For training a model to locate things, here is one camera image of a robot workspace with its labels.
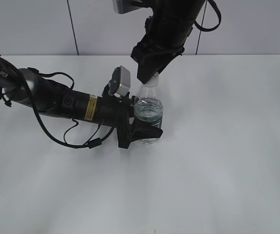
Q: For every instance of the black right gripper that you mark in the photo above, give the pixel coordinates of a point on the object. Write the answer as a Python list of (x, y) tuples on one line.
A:
[(160, 44)]

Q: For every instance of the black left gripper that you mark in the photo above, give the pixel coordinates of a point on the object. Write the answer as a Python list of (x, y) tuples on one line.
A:
[(117, 111)]

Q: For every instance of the clear plastic water bottle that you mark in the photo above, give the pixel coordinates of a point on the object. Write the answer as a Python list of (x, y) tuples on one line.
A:
[(148, 105)]

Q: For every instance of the white green bottle cap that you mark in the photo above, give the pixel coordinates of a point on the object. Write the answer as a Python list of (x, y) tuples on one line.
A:
[(154, 81)]

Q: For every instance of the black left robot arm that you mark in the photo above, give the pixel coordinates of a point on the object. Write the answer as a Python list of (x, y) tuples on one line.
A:
[(29, 87)]

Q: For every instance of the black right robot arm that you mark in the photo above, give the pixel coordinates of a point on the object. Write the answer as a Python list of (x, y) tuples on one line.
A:
[(174, 12)]

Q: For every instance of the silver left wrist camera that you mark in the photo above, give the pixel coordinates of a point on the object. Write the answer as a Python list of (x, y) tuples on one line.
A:
[(121, 81)]

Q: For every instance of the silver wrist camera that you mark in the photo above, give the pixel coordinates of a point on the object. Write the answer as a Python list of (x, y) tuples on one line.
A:
[(121, 81), (125, 6)]

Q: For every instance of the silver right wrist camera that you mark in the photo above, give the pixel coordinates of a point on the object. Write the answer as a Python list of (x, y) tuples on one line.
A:
[(125, 6)]

